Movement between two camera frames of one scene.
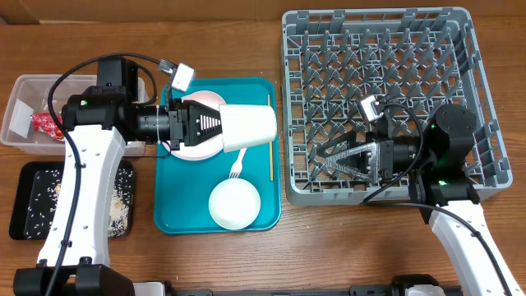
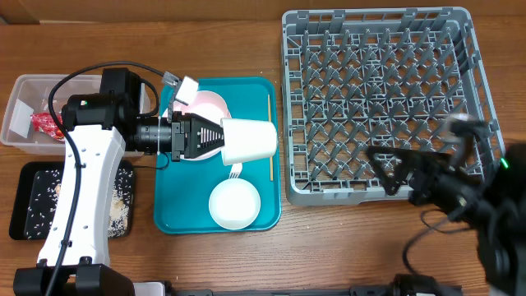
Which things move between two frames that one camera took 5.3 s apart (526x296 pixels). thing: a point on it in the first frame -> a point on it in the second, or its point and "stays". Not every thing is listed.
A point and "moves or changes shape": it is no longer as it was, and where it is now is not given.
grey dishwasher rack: (417, 61) stays
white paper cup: (246, 125) moves or changes shape
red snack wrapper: (44, 122) stays
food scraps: (44, 198) stays
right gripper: (368, 155) -> (426, 168)
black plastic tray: (35, 192) stays
